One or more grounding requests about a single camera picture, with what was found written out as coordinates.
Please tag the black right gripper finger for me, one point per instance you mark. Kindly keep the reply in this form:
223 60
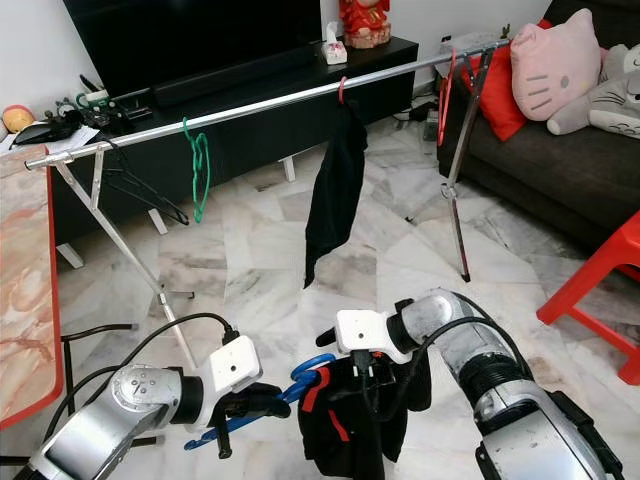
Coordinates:
327 338

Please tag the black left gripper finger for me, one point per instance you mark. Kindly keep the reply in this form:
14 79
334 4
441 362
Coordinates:
272 400

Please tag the blue plastic hanger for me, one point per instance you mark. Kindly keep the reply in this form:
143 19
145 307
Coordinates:
305 375

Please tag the navy shirt red stripe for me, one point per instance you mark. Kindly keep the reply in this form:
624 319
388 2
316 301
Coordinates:
360 425

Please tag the green plastic hanger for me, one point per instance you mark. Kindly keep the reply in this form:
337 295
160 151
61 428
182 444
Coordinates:
203 175

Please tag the black plastic hanger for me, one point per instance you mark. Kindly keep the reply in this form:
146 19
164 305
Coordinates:
160 205

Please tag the salmon pink plastic hanger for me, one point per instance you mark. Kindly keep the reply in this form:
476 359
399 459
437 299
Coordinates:
343 90

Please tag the red plastic hanger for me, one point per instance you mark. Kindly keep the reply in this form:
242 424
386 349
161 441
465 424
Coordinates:
445 95

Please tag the black T-shirt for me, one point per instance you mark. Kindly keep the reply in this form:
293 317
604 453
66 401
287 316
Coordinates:
340 185

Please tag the black TV console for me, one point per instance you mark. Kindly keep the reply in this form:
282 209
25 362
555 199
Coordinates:
260 150

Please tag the grey charger green light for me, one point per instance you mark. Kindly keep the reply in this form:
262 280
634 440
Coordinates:
430 122

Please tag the marble folding table red edge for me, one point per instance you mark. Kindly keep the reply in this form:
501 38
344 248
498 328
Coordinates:
25 290

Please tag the red plastic stool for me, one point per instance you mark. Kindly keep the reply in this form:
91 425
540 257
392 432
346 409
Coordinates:
600 270

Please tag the dark grey sofa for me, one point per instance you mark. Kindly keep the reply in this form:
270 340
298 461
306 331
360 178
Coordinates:
550 185

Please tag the black soundbar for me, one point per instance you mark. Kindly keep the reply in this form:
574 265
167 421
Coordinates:
240 78

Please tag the white pink tissue box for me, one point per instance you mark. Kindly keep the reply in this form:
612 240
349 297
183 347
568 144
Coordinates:
335 50

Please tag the red cushion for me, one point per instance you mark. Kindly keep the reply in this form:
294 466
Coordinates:
500 95

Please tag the white paper sheets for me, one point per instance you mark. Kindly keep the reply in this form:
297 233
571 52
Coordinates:
75 140

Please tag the red gold figurine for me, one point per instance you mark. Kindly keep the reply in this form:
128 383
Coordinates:
365 22

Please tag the black electronic box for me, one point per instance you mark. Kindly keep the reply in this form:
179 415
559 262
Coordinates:
95 117

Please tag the white lace cloth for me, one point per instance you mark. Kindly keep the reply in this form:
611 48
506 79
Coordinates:
460 43

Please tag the black television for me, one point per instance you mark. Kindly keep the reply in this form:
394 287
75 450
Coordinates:
190 38

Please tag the pink cat plush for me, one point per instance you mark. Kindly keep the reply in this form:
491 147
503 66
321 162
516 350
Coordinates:
555 70

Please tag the orange round toy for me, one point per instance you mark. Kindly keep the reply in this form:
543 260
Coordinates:
18 118

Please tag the grey cat plush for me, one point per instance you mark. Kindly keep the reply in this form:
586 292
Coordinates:
610 100

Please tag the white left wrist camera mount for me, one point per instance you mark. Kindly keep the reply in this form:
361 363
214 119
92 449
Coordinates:
235 365

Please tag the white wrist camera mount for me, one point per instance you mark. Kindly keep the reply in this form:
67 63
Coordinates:
235 365
370 332

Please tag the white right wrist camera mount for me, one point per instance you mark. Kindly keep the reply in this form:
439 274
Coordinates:
370 332

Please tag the silver clothes rail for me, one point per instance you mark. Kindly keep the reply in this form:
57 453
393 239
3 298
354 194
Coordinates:
260 105

